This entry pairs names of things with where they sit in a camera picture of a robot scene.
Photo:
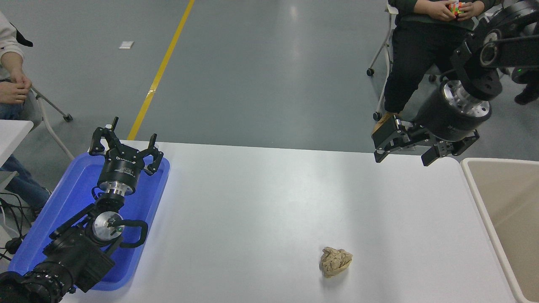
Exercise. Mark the multicoloured puzzle cube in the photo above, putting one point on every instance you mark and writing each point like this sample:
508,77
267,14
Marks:
456,8

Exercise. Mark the large pale bin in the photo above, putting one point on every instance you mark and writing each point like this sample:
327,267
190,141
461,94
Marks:
509,202

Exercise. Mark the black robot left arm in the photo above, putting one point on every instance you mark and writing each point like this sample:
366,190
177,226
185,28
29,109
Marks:
76,252

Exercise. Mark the blue plastic tray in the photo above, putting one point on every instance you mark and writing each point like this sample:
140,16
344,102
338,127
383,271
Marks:
67,198

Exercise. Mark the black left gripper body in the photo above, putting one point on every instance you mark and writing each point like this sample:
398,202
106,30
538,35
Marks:
120,170

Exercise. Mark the person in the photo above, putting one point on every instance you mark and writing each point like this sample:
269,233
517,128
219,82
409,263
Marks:
412,54
8,38

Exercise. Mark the white frame wheeled chair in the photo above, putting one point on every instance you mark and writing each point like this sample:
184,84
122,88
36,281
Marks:
68,118
370,72

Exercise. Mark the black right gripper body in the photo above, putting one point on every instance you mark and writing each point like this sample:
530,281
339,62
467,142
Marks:
446,120

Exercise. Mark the white paper scrap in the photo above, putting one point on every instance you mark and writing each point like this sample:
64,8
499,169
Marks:
126,44

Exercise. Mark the small white side table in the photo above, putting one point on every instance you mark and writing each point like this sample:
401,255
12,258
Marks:
12,134

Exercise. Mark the tan paper ball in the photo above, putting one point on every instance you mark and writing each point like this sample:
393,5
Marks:
334,261

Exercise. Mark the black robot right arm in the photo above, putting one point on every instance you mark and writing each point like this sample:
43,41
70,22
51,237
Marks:
511,52

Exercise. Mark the person's hand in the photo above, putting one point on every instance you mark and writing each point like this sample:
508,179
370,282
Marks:
12,93
22,80
436,9
473,8

